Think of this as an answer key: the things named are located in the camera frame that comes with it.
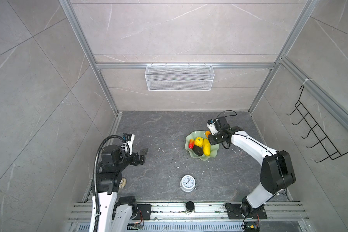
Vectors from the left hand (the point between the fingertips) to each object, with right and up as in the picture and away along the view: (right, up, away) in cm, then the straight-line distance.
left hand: (137, 144), depth 71 cm
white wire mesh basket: (+22, +43, +29) cm, 57 cm away
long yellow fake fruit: (+40, -5, +22) cm, 46 cm away
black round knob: (+26, -29, -3) cm, 40 cm away
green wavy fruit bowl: (+31, +2, +28) cm, 41 cm away
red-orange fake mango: (+30, -2, +22) cm, 37 cm away
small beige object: (-11, -24, +10) cm, 28 cm away
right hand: (+42, +2, +20) cm, 47 cm away
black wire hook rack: (+87, +9, -3) cm, 87 cm away
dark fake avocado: (+34, -7, +21) cm, 41 cm away
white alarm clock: (+26, -23, +8) cm, 36 cm away
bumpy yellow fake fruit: (+35, -2, +24) cm, 42 cm away
